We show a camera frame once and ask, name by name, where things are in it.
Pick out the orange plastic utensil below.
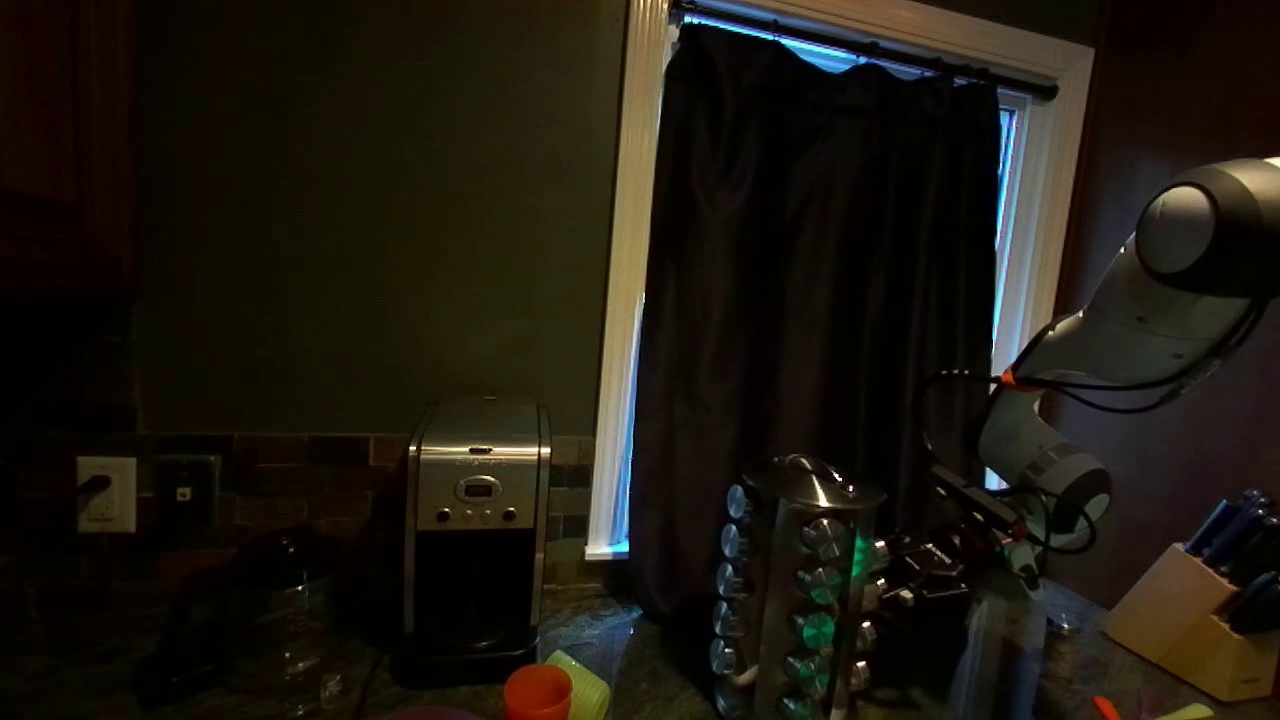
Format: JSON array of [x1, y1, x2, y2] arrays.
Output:
[[1088, 697, 1122, 720]]

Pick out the white wall outlet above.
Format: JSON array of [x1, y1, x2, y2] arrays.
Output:
[[75, 454, 140, 531]]

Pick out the dark window curtain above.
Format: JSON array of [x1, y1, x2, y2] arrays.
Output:
[[632, 26, 1001, 614]]

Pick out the blue handled knives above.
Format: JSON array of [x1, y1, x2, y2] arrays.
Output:
[[1186, 489, 1280, 635]]

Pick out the stainless steel coffee maker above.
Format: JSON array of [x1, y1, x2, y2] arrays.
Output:
[[390, 395, 551, 686]]

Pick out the clear glass jar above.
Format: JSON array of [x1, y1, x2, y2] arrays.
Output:
[[140, 526, 352, 720]]

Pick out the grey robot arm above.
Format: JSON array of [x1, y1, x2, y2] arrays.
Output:
[[895, 154, 1280, 604]]

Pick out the dark wall switch plate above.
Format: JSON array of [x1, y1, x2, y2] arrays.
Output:
[[150, 454, 221, 531]]

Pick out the white window frame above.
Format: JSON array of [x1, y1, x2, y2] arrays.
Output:
[[583, 0, 1096, 560]]

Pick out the clear plastic bottle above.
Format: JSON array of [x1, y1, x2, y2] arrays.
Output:
[[947, 593, 1046, 720]]

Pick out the light green plastic cup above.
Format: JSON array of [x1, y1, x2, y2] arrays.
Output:
[[547, 648, 612, 720]]

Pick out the orange plastic cup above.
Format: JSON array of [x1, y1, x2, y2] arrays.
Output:
[[505, 663, 572, 720]]

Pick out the steel spice rack carousel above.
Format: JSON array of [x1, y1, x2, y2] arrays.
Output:
[[706, 454, 883, 720]]

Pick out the wooden knife block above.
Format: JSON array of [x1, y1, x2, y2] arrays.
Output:
[[1104, 544, 1280, 704]]

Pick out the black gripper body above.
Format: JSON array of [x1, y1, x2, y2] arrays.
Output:
[[895, 463, 1043, 609]]

